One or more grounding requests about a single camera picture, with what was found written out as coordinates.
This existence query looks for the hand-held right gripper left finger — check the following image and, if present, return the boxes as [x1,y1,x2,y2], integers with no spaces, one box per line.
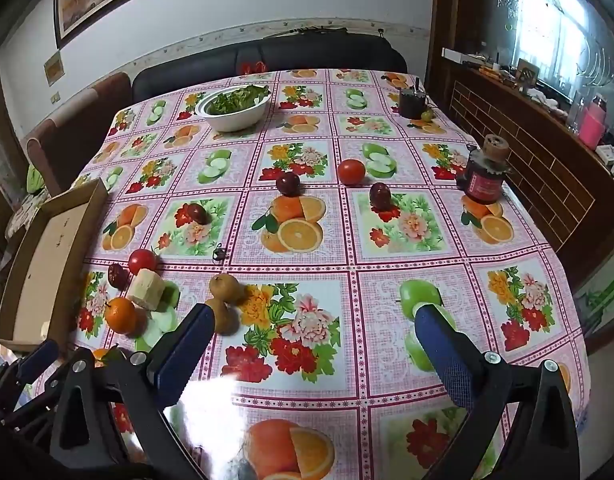
[50,302,216,480]

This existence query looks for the red tomato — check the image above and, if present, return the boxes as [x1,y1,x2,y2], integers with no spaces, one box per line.
[128,248,158,276]
[337,159,366,186]

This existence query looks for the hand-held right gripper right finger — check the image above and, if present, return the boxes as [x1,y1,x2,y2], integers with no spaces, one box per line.
[414,304,582,480]

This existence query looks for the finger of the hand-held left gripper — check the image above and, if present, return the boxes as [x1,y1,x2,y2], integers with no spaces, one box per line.
[0,339,60,401]
[0,377,63,433]

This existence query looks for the green lettuce leaves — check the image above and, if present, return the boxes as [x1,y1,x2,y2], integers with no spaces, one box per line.
[207,85,270,115]

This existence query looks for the green cushion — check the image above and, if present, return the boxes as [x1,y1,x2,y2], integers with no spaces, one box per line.
[26,165,50,196]

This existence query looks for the dark red jar brown lid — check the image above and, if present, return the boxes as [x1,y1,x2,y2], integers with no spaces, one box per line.
[457,134,515,204]

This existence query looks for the brown striped armchair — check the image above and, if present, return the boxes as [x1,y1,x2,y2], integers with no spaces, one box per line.
[24,72,133,196]

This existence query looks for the floral cushion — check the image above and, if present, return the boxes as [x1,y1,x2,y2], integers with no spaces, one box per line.
[6,192,48,241]

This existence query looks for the pale yellow banana chunk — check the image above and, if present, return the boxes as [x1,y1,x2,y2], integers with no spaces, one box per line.
[126,268,166,311]

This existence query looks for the dark cup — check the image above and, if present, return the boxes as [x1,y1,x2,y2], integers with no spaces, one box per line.
[398,80,428,120]

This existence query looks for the small picture frame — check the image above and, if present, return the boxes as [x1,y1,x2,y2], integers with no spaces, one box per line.
[516,58,540,86]

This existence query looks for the green white carton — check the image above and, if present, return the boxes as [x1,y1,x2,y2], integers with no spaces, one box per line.
[574,260,614,341]

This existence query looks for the clear glass pitcher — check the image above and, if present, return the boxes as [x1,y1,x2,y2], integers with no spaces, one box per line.
[567,91,588,133]

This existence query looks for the pink bottle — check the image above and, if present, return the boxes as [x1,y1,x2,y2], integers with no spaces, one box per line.
[579,95,609,151]

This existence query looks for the small yellow wall picture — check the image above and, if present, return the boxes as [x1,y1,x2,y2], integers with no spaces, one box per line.
[43,52,64,86]

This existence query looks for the wooden brick pattern sideboard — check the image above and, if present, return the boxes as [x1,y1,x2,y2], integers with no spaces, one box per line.
[429,0,614,311]

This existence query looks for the white bowl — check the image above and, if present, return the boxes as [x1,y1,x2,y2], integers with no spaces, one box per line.
[194,85,274,133]

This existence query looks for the black leather sofa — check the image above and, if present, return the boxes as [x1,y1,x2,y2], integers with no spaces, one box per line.
[131,32,408,106]

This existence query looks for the fruit print pink tablecloth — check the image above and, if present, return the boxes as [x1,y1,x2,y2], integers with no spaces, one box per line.
[62,67,592,480]

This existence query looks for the orange tangerine with leaf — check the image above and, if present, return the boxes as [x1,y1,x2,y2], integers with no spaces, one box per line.
[93,345,125,367]

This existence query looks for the shallow cardboard box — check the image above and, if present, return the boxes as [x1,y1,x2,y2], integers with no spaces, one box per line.
[0,178,109,353]

